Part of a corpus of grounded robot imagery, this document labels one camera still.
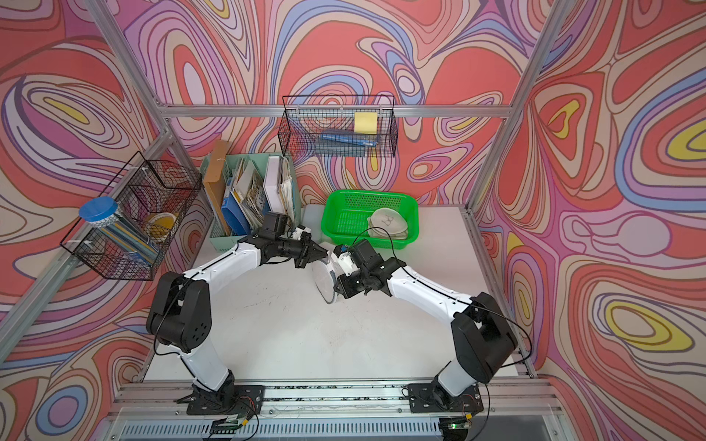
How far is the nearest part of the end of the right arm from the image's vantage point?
615 millimetres

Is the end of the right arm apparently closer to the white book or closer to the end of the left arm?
the end of the left arm

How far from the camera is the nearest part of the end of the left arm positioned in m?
0.73

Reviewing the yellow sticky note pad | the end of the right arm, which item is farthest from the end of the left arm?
the yellow sticky note pad

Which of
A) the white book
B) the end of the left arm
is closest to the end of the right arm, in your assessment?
the end of the left arm
